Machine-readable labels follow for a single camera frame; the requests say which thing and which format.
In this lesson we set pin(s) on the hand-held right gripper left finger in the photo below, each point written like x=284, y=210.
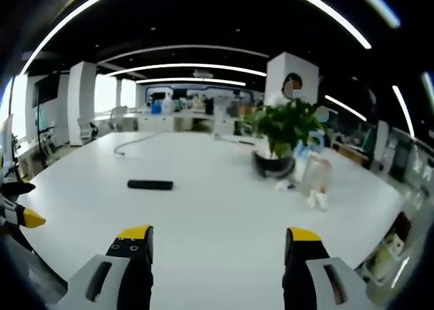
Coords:
x=101, y=276

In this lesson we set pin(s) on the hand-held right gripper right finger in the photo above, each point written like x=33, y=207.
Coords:
x=318, y=272

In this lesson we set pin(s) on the black remote control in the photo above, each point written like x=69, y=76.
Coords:
x=150, y=184

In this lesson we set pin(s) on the white crumpled wrapper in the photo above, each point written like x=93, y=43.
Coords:
x=284, y=186

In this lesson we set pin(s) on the white office chair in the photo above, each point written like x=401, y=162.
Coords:
x=87, y=127
x=117, y=115

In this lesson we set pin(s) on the clear plastic bag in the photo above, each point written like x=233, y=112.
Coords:
x=313, y=177

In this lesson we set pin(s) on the white square pillar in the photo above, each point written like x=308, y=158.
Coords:
x=293, y=76
x=81, y=103

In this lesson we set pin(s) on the green potted plant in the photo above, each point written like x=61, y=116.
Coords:
x=281, y=133

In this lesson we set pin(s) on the black pen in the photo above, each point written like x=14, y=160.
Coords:
x=245, y=142

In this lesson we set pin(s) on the row of white desks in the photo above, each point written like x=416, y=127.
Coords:
x=169, y=120

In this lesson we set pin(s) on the black wall screen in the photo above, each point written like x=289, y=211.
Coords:
x=44, y=91

